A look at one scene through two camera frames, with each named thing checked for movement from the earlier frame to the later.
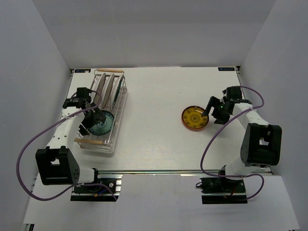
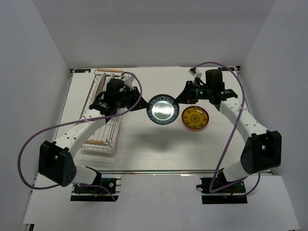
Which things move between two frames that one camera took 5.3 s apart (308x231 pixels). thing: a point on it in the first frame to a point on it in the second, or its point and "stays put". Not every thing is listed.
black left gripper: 98,116 to 136,94
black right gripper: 212,102 to 186,96
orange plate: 194,129 stays put
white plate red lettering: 98,86 stays put
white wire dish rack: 105,143 stays put
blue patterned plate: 101,128 to 163,109
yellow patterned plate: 192,117 stays put
